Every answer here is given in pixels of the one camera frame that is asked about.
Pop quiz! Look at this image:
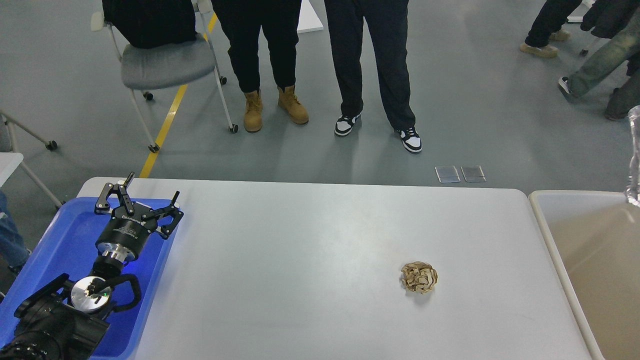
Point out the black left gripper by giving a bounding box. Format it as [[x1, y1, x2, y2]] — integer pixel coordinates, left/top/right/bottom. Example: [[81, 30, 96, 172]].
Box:
[[94, 172, 184, 262]]

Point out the aluminium foil tray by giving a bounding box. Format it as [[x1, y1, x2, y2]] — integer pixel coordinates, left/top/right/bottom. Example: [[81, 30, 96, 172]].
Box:
[[624, 105, 640, 207]]

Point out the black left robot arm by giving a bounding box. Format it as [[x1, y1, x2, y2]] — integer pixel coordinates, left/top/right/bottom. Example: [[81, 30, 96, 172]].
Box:
[[1, 174, 184, 360]]

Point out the blue plastic tray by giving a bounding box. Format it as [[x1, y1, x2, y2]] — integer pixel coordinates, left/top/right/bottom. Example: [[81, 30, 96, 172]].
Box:
[[0, 197, 175, 360]]

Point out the person in blue jeans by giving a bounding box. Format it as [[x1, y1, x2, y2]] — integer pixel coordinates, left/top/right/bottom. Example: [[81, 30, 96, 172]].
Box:
[[0, 191, 32, 276]]

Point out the white table at left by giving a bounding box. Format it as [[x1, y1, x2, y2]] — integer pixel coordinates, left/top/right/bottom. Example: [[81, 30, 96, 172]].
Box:
[[0, 109, 66, 210]]

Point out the grey office chair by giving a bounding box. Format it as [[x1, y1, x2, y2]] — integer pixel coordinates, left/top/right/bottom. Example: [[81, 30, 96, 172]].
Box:
[[90, 0, 239, 154]]

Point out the black jacket on chair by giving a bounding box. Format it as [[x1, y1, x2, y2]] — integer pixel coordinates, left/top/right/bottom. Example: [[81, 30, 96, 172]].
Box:
[[102, 0, 197, 49]]

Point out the person with tan boots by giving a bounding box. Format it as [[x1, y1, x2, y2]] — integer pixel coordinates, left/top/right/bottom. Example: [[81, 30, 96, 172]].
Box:
[[211, 0, 310, 133]]

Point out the white board on floor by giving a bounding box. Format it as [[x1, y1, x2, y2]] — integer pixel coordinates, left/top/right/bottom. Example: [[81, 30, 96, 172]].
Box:
[[297, 0, 325, 34]]

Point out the crumpled brown paper ball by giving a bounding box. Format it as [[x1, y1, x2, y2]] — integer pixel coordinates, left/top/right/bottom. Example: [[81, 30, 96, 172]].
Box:
[[401, 261, 439, 294]]

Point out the person with black-white sneakers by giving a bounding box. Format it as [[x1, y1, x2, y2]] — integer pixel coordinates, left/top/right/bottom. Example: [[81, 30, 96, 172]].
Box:
[[324, 0, 423, 154]]

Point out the left floor plate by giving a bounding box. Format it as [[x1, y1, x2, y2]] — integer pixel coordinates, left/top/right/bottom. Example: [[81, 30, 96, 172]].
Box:
[[434, 165, 461, 183]]

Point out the floor plate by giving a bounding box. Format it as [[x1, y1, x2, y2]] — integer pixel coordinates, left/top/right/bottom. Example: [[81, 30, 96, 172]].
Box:
[[434, 165, 461, 183], [461, 165, 487, 183]]

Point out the right floor plate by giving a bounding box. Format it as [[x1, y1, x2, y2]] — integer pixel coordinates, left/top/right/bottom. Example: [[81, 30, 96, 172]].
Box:
[[461, 165, 487, 183]]

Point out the person in beige shoes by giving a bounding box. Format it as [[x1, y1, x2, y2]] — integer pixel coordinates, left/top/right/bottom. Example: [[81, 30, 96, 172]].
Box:
[[519, 0, 582, 59]]

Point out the beige plastic bin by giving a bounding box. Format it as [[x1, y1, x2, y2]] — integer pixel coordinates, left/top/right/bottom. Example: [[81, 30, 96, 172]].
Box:
[[529, 190, 640, 360]]

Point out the person in green trousers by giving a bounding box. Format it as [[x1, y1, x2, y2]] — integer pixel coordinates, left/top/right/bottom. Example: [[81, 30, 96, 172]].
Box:
[[558, 8, 640, 121]]

